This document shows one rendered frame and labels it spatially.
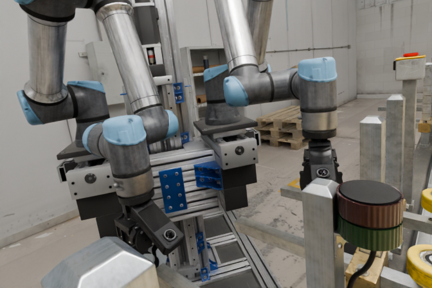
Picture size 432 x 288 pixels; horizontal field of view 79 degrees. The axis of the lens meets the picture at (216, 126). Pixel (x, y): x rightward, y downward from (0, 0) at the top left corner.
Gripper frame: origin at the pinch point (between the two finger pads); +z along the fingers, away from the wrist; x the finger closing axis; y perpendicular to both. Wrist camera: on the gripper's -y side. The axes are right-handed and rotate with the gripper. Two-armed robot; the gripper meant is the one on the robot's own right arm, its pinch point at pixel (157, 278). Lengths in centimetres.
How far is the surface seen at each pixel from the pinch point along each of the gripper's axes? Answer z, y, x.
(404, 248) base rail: 13, -37, -55
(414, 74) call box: -34, -36, -76
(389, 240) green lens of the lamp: -24.4, -41.3, -2.0
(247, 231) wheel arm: -0.5, -6.9, -23.5
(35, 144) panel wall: 3, 230, -31
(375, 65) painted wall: -7, 120, -811
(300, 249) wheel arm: -1.1, -21.5, -23.5
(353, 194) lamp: -28.1, -38.0, -2.5
